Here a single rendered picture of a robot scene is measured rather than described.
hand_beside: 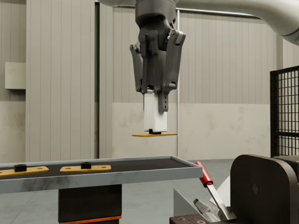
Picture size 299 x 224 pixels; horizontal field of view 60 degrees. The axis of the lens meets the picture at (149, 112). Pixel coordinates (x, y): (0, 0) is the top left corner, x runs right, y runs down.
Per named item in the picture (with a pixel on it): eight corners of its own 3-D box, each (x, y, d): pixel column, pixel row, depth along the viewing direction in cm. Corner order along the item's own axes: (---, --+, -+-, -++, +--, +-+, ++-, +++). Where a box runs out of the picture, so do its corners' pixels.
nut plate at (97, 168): (58, 173, 42) (58, 165, 42) (62, 168, 46) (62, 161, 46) (111, 170, 44) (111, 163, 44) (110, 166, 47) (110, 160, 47)
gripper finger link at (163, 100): (163, 84, 47) (175, 82, 45) (163, 111, 47) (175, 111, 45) (157, 83, 46) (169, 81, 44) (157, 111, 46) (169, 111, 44)
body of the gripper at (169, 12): (125, 4, 49) (125, 53, 49) (155, -13, 42) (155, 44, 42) (155, 14, 54) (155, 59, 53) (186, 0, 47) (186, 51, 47)
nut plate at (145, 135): (143, 137, 43) (143, 130, 43) (130, 136, 46) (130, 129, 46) (178, 134, 49) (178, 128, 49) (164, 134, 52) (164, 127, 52)
